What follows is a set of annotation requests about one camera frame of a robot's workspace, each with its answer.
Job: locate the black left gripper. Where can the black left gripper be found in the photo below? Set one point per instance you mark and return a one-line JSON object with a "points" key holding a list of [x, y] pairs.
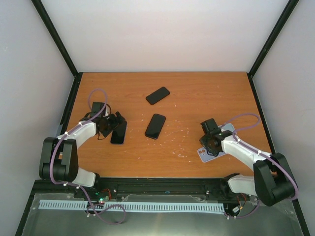
{"points": [[115, 122]]}

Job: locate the purple phone black screen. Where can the purple phone black screen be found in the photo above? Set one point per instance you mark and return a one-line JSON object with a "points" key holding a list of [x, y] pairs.
{"points": [[155, 126]]}

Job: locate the black frame post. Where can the black frame post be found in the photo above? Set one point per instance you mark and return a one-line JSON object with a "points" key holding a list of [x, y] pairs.
{"points": [[41, 10], [283, 18]]}

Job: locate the light blue cable duct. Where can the light blue cable duct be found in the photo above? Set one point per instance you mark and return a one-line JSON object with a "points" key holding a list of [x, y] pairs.
{"points": [[136, 207]]}

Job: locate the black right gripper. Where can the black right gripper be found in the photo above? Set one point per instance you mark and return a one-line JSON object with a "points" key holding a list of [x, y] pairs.
{"points": [[214, 151]]}

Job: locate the black phone on table top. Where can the black phone on table top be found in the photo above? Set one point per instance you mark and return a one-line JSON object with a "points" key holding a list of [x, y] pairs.
{"points": [[157, 95]]}

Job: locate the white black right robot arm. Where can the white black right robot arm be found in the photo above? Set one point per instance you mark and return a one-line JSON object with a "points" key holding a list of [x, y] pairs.
{"points": [[272, 179]]}

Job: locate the black right frame post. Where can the black right frame post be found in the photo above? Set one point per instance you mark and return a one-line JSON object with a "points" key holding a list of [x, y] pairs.
{"points": [[283, 18]]}

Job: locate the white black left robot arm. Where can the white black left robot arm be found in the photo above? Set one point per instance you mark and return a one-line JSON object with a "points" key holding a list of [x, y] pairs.
{"points": [[59, 155]]}

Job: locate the lavender phone case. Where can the lavender phone case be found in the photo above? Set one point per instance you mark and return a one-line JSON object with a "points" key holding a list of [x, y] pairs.
{"points": [[206, 157]]}

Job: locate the black left frame post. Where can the black left frame post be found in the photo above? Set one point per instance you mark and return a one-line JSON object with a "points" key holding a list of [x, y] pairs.
{"points": [[41, 10]]}

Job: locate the blue phone black screen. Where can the blue phone black screen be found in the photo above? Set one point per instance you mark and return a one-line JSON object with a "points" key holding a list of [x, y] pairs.
{"points": [[118, 134]]}

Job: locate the light blue phone case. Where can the light blue phone case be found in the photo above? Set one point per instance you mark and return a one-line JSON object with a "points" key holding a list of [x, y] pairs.
{"points": [[227, 128]]}

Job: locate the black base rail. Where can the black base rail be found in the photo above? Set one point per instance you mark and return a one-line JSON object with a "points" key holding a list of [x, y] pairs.
{"points": [[206, 188]]}

